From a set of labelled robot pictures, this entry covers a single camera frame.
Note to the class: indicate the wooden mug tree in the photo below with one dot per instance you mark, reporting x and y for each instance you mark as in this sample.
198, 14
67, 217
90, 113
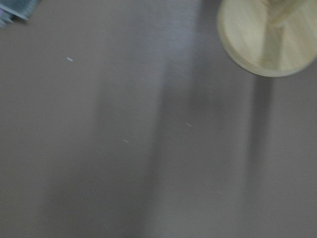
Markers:
272, 38

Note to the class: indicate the grey folded cloth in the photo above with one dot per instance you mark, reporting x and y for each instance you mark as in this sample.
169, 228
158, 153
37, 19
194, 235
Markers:
10, 9

